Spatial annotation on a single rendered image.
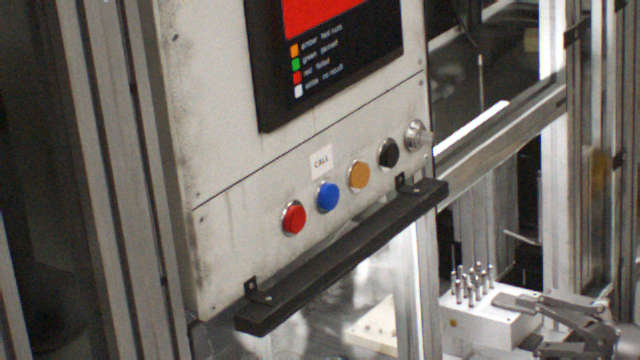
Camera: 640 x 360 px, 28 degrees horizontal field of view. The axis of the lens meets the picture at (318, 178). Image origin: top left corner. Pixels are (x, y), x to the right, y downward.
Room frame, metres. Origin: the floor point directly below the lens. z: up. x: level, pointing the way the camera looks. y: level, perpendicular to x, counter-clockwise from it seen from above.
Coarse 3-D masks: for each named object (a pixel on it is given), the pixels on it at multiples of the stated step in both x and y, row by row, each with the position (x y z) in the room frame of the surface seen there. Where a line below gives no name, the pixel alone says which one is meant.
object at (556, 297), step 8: (552, 288) 1.54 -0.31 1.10; (544, 296) 1.52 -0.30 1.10; (552, 296) 1.52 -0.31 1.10; (560, 296) 1.51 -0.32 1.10; (568, 296) 1.51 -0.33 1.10; (576, 296) 1.51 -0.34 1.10; (584, 296) 1.51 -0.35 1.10; (552, 304) 1.51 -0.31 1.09; (560, 304) 1.51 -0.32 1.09; (568, 304) 1.50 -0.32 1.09; (576, 304) 1.49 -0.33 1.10; (584, 304) 1.49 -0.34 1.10; (592, 304) 1.49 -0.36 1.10; (600, 304) 1.47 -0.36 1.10; (608, 304) 1.48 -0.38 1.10; (584, 312) 1.48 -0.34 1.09; (592, 312) 1.48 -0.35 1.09; (600, 312) 1.47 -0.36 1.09
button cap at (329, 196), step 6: (324, 186) 1.23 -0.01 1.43; (330, 186) 1.23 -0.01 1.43; (336, 186) 1.23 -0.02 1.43; (324, 192) 1.22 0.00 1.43; (330, 192) 1.23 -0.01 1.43; (336, 192) 1.23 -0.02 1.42; (324, 198) 1.22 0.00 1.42; (330, 198) 1.22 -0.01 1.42; (336, 198) 1.23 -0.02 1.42; (324, 204) 1.22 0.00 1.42; (330, 204) 1.22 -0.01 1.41; (336, 204) 1.23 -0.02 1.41; (330, 210) 1.22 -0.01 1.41
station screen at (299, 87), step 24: (384, 0) 1.30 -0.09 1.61; (336, 24) 1.23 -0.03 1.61; (360, 24) 1.27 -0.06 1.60; (384, 24) 1.30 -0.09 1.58; (288, 48) 1.17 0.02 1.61; (312, 48) 1.20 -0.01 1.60; (336, 48) 1.23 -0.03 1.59; (360, 48) 1.26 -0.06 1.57; (384, 48) 1.30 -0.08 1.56; (288, 72) 1.17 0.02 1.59; (312, 72) 1.20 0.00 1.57; (336, 72) 1.23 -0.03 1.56; (288, 96) 1.16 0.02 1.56; (312, 96) 1.19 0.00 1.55
